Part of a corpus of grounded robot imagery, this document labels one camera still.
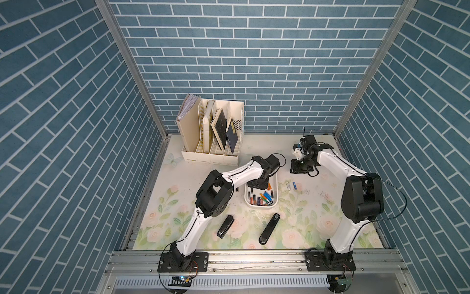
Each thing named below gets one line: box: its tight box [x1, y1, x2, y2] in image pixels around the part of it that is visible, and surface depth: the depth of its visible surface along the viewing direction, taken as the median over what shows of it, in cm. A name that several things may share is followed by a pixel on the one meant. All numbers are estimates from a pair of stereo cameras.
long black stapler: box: [258, 212, 281, 245], surface depth 81 cm
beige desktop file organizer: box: [175, 93, 245, 166], surface depth 104 cm
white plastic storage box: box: [244, 170, 279, 209], surface depth 93 cm
